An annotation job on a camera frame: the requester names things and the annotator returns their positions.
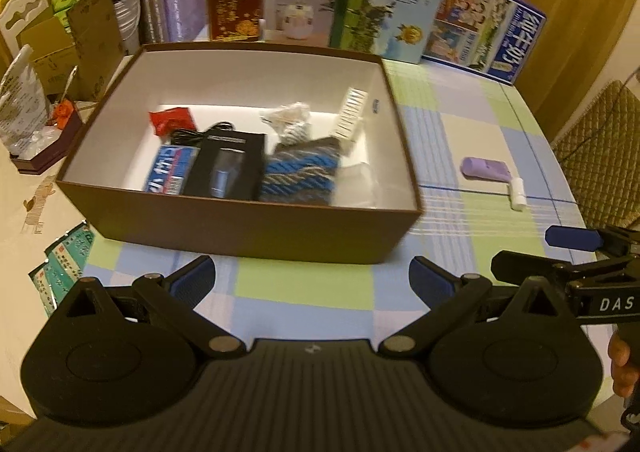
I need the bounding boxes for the brown cardboard box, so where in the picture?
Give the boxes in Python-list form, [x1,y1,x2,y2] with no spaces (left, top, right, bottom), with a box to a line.
[20,0,126,103]

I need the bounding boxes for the clear wrapped white item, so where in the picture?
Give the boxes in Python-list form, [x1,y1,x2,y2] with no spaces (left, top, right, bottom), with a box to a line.
[260,102,311,148]

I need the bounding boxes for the blue card pack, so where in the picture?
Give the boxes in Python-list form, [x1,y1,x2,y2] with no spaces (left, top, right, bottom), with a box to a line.
[142,145,201,195]

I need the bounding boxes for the woven chair cushion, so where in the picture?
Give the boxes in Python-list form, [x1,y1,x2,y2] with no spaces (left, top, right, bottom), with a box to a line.
[550,80,640,233]

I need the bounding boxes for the striped knitted sock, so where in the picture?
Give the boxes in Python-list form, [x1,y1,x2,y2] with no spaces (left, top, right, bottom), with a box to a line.
[260,136,342,206]

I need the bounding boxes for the clear plastic packet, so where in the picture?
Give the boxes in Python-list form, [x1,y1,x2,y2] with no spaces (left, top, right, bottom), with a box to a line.
[332,163,378,208]

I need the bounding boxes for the brown storage box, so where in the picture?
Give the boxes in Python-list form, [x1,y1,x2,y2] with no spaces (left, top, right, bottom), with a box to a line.
[56,42,425,265]

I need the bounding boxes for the black shaver box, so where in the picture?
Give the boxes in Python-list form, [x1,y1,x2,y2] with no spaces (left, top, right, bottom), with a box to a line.
[181,131,267,201]

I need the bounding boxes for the blue printed carton box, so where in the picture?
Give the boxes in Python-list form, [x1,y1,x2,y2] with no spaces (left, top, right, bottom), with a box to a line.
[422,0,547,83]

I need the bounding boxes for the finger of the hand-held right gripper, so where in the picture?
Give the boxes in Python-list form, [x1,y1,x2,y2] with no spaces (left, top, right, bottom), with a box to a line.
[490,249,632,294]
[544,225,640,259]

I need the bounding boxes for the white paper bag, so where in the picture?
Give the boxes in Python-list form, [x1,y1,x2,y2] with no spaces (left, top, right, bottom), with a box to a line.
[107,0,144,56]

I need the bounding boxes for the dark red tray box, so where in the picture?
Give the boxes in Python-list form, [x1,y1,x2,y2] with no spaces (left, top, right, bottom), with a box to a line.
[10,105,83,175]

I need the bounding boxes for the clear plastic bag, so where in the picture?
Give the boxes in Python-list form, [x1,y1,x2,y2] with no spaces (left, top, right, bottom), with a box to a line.
[0,45,51,155]

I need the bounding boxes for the red gift box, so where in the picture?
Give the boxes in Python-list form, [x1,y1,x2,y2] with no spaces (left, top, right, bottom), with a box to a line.
[206,0,265,42]

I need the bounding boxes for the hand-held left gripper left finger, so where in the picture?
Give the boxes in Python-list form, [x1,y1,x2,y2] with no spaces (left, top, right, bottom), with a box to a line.
[64,255,246,360]

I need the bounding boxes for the orange flower ornament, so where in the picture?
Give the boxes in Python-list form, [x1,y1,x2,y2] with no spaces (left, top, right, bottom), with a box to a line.
[52,100,76,125]

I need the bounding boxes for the white ribbed box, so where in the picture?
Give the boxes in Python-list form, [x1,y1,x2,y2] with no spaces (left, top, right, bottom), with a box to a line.
[331,86,368,153]

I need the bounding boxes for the white chair back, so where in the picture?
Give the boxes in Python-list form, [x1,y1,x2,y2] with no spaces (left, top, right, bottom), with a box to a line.
[0,0,53,63]

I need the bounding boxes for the black cable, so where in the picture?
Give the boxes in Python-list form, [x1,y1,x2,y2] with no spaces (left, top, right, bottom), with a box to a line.
[170,121,241,145]

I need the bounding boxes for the purple white handheld device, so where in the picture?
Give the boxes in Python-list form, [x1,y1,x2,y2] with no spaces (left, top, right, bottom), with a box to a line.
[460,157,508,181]

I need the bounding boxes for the person's right hand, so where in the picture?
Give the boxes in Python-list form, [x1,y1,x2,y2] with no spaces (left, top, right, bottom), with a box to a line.
[607,331,640,400]

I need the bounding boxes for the red snack packet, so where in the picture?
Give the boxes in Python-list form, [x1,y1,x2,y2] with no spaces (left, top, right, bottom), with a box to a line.
[148,106,196,137]

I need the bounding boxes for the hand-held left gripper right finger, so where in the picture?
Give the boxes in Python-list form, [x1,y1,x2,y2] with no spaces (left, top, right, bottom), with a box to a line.
[380,255,572,359]

